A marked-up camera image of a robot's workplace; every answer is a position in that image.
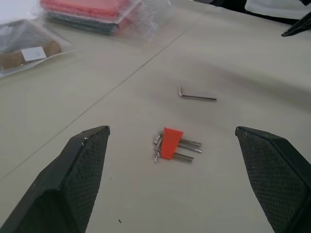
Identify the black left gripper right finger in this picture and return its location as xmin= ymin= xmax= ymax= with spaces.
xmin=235 ymin=126 xmax=311 ymax=233

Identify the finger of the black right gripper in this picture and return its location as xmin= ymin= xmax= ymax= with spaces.
xmin=281 ymin=16 xmax=311 ymax=37

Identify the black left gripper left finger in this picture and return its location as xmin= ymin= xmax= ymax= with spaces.
xmin=0 ymin=125 xmax=111 ymax=233

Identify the red plastic hex key holder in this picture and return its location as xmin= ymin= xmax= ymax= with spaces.
xmin=160 ymin=127 xmax=184 ymax=160

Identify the white rounded object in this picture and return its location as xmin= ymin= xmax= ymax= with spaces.
xmin=244 ymin=0 xmax=311 ymax=17

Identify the white paper label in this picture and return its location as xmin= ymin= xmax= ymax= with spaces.
xmin=20 ymin=46 xmax=47 ymax=62

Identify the black brown pack in bag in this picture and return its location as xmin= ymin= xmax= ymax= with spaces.
xmin=0 ymin=18 xmax=76 ymax=79

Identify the dark grey fabric pack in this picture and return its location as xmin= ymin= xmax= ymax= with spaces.
xmin=44 ymin=10 xmax=122 ymax=35

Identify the red fabric pack in bag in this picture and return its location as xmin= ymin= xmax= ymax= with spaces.
xmin=39 ymin=0 xmax=159 ymax=42

